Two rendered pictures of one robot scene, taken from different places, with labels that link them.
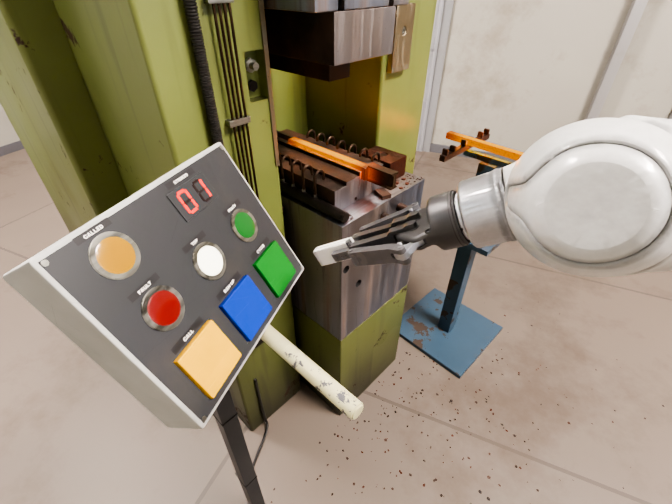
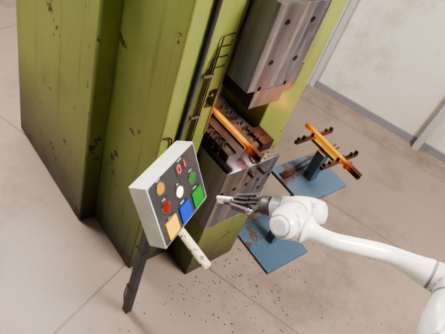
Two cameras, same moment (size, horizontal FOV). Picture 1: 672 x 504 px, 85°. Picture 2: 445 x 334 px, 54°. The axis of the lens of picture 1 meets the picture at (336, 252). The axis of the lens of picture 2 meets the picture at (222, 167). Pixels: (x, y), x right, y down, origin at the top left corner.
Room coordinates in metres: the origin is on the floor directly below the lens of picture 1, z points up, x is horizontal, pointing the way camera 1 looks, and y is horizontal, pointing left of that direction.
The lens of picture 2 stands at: (-0.75, 0.21, 2.35)
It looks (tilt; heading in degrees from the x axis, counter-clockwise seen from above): 42 degrees down; 353
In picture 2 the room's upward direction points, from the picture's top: 22 degrees clockwise
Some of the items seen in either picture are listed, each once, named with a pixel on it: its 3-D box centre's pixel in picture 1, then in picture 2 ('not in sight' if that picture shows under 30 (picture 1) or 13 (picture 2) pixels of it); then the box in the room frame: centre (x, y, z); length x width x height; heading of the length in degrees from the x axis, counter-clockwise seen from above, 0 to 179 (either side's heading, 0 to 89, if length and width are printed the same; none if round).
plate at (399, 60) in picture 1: (400, 38); (291, 77); (1.22, -0.19, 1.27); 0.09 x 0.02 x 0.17; 136
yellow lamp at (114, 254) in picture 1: (115, 255); (160, 188); (0.34, 0.26, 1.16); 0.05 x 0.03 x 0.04; 136
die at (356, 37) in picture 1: (300, 26); (238, 69); (1.05, 0.09, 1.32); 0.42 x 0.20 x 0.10; 46
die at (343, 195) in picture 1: (307, 164); (217, 127); (1.05, 0.09, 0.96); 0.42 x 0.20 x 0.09; 46
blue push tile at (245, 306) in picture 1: (245, 307); (185, 211); (0.40, 0.14, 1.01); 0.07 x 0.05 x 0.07; 161
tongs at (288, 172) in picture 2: not in sight; (311, 160); (1.38, -0.56, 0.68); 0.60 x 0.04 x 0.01; 140
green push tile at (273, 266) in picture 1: (274, 269); (196, 196); (0.50, 0.11, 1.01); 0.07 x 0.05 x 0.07; 161
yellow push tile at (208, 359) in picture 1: (208, 358); (171, 226); (0.31, 0.17, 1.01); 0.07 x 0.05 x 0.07; 161
